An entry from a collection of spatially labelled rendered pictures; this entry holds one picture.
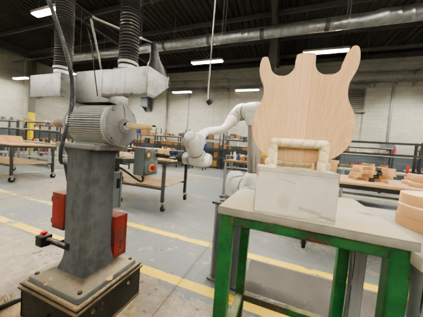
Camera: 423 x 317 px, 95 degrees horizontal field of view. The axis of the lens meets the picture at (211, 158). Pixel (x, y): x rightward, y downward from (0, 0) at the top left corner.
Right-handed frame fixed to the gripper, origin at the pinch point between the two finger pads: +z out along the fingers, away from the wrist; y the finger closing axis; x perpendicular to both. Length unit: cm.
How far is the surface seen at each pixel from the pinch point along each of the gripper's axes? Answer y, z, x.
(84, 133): -41, 27, 12
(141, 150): -12.4, 7.1, 3.2
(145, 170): -10.9, 4.1, -11.1
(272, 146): -50, -83, 11
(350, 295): -6, -127, -63
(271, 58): 655, -15, 367
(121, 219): -16, 19, -48
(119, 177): -14.6, 24.3, -17.7
